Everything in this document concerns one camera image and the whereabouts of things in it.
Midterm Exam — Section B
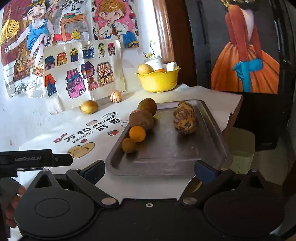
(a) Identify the small brown round fruit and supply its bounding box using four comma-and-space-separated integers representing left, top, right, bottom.
122, 138, 136, 154

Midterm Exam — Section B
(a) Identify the dark striped pepino melon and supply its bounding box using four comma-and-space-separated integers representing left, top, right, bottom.
173, 110, 198, 135

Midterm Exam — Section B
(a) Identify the orange tangerine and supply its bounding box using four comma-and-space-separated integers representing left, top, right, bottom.
129, 126, 146, 143

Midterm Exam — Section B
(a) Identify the person's left hand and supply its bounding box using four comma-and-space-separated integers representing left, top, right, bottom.
5, 185, 26, 228

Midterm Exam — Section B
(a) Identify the white printed table cloth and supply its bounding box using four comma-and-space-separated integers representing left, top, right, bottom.
19, 84, 242, 201

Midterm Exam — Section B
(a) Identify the metal tray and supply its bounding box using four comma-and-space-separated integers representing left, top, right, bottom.
105, 99, 232, 176

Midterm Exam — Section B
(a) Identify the houses drawing paper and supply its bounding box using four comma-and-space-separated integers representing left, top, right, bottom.
43, 39, 126, 114

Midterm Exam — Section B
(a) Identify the yellow plastic bowl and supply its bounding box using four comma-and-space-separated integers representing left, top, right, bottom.
136, 67, 180, 92

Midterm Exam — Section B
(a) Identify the yellow pear in bowl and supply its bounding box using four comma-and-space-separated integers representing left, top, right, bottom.
137, 64, 154, 75

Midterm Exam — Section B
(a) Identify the white jar with flowers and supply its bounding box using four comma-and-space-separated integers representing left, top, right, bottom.
142, 40, 165, 73

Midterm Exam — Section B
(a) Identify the boy drawing paper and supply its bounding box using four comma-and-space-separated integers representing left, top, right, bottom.
1, 1, 91, 97

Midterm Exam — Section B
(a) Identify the orange dress painting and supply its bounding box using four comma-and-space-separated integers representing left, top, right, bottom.
211, 1, 280, 94

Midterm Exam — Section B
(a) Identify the girl with bear drawing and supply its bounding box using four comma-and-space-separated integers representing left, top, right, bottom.
91, 0, 139, 48

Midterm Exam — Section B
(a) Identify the brown wooden post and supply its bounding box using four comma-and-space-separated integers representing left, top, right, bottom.
152, 0, 175, 63

